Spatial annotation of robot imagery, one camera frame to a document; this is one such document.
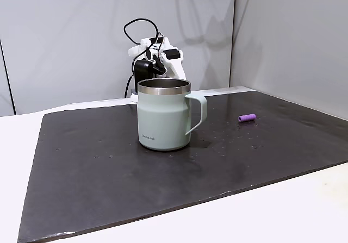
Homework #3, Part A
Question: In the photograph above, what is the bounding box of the black table mat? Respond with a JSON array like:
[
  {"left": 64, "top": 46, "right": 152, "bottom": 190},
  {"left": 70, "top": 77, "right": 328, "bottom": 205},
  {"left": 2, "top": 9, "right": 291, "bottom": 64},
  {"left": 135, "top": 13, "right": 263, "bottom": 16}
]
[{"left": 16, "top": 90, "right": 348, "bottom": 243}]

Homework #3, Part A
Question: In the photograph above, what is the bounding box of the pale green steel mug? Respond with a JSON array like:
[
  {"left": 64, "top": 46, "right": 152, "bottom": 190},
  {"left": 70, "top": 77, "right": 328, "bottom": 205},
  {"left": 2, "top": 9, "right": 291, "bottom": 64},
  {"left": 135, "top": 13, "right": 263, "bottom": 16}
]
[{"left": 136, "top": 78, "right": 208, "bottom": 152}]

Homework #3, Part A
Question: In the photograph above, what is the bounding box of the purple pen grip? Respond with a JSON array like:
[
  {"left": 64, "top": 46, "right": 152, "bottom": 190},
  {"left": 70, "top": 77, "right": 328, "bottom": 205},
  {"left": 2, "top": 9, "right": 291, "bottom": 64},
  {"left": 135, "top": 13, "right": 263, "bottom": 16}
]
[{"left": 238, "top": 113, "right": 257, "bottom": 123}]

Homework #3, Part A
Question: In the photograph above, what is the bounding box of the black hanging cable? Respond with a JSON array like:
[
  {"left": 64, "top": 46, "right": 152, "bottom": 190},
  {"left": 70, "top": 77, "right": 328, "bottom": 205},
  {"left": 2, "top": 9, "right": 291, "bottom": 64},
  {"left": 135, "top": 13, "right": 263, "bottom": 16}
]
[{"left": 124, "top": 73, "right": 135, "bottom": 99}]

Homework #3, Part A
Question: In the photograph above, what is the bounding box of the black looped cable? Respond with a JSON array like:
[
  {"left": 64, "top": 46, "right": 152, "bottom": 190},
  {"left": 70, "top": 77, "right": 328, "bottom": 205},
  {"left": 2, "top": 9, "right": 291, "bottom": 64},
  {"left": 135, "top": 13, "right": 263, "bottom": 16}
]
[{"left": 123, "top": 18, "right": 164, "bottom": 46}]

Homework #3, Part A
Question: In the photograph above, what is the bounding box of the black camera box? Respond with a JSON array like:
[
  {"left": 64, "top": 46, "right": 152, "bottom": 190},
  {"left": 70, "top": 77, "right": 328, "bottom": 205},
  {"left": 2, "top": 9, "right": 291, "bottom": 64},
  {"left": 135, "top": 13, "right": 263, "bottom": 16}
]
[{"left": 134, "top": 59, "right": 166, "bottom": 81}]

